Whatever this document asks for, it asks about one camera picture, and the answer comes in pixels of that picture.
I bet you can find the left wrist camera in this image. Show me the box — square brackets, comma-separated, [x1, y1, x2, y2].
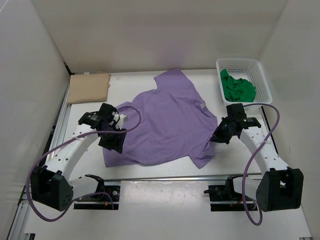
[78, 103, 127, 131]

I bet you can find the beige t shirt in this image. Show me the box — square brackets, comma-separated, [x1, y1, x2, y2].
[66, 73, 111, 104]

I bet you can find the green t shirt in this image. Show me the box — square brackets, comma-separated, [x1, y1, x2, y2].
[220, 69, 256, 103]

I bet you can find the white plastic basket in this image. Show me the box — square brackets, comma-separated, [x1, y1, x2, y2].
[216, 57, 273, 106]

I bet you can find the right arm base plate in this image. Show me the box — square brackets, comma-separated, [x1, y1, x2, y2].
[203, 185, 245, 212]

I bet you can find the aluminium frame rail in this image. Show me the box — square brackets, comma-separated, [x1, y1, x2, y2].
[7, 72, 79, 240]

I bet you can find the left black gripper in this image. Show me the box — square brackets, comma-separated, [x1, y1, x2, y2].
[98, 123, 128, 154]

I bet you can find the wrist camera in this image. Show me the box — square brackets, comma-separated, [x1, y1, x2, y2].
[78, 103, 127, 131]
[226, 103, 261, 129]

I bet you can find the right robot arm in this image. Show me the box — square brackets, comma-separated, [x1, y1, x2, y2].
[210, 117, 304, 212]

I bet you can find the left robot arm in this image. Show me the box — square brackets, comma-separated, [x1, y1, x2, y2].
[28, 123, 127, 212]

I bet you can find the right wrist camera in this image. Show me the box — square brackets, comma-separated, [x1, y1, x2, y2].
[226, 103, 261, 129]

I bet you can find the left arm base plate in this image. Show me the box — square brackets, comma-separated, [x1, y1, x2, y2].
[73, 185, 121, 211]

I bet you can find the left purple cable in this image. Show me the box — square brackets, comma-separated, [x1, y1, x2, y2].
[26, 106, 142, 222]

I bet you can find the purple t shirt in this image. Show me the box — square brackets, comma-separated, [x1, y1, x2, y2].
[103, 68, 218, 169]

